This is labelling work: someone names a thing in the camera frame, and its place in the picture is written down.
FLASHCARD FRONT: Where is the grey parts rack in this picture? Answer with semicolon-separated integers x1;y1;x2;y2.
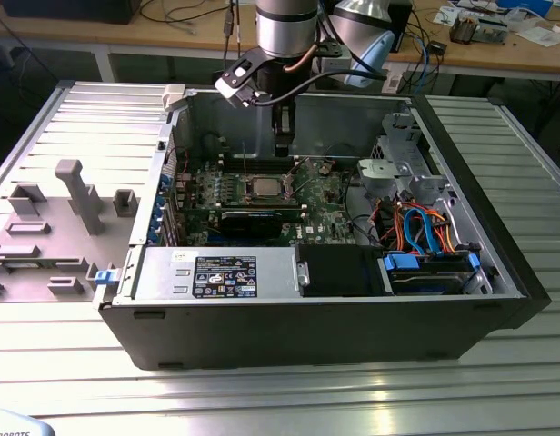
0;158;143;303

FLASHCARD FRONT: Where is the silver power supply unit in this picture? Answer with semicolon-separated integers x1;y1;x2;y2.
132;247;304;303

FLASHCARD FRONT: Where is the black camera cable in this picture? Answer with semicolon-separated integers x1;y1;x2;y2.
250;67;390;108

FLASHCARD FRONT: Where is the thick black cable loop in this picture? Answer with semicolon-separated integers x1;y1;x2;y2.
201;131;230;158

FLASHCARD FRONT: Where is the thin black wire loop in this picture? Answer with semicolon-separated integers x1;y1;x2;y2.
324;143;361;161

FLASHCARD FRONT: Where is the blue cardboard box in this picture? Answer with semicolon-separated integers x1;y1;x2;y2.
496;0;554;11

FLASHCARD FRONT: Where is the black desktop box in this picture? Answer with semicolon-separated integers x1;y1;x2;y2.
388;0;415;55

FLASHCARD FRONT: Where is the white paper sheet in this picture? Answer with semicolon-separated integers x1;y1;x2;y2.
515;25;560;47

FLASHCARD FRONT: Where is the silver metal box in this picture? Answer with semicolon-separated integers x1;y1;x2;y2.
477;16;510;46

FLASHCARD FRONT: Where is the CPU heatsink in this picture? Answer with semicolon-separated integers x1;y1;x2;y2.
449;11;480;45

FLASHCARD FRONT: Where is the black monitor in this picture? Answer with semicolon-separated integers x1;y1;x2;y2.
0;0;135;25

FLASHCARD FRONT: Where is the red orange wire bundle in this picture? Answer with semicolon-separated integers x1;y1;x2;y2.
373;199;404;249

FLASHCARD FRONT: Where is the black graphics card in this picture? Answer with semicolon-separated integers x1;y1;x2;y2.
219;209;285;240

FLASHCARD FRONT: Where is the pale blue teach pendant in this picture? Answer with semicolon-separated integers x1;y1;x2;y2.
0;406;56;436

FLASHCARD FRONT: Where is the silver CPU chip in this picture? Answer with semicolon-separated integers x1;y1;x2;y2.
254;177;282;197

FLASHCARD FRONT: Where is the blue flat wire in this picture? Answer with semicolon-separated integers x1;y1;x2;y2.
403;206;440;258

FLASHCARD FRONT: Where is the red black twisted wire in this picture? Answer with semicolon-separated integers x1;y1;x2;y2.
165;145;191;176

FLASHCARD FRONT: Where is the black cable bundle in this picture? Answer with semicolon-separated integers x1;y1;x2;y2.
343;170;384;249

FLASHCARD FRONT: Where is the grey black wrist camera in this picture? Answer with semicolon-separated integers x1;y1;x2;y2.
314;39;355;74

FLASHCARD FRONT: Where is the silver socket cover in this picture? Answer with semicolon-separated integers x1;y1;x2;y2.
283;156;315;202

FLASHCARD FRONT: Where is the white case latch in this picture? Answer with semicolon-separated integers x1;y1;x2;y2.
163;84;189;112

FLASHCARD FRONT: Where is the wooden desk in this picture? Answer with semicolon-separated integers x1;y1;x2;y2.
0;0;560;83

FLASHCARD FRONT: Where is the blue plastic clip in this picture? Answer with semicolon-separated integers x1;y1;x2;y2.
93;267;121;289

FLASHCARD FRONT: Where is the hard disk drive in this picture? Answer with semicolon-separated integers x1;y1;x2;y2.
388;267;475;296

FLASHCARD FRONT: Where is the green motherboard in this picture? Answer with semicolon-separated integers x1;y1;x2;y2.
170;154;354;249

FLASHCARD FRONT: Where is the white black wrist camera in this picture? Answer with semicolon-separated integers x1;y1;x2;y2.
215;49;263;108

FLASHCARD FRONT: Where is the black PC case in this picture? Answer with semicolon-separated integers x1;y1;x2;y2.
92;80;552;372

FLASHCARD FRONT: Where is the blue disk carrier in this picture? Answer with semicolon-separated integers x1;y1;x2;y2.
383;252;483;296

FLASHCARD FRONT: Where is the brown curved cable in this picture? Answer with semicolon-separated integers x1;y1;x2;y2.
283;48;318;74

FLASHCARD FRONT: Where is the blue hanging cable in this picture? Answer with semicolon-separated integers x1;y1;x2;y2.
418;34;435;94

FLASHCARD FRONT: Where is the silver metal disk bay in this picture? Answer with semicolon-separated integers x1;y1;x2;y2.
355;111;449;205

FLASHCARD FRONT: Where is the CPU socket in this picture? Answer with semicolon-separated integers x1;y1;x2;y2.
242;172;295;203

